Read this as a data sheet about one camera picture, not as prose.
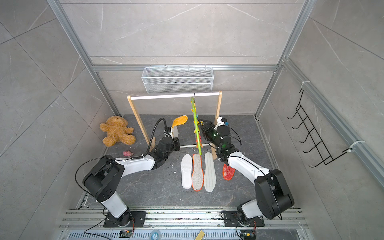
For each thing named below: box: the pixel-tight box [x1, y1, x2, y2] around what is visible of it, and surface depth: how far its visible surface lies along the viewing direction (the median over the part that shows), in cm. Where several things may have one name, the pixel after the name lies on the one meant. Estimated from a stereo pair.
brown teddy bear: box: [100, 116, 136, 147], surface depth 100 cm
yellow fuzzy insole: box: [172, 115, 188, 128], surface depth 83 cm
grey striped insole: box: [204, 152, 217, 193], surface depth 90 cm
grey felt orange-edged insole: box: [192, 153, 204, 192], surface depth 90 cm
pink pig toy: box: [122, 150, 134, 157], surface depth 97 cm
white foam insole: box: [181, 154, 193, 190], surface depth 92 cm
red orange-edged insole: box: [222, 163, 235, 181], surface depth 90 cm
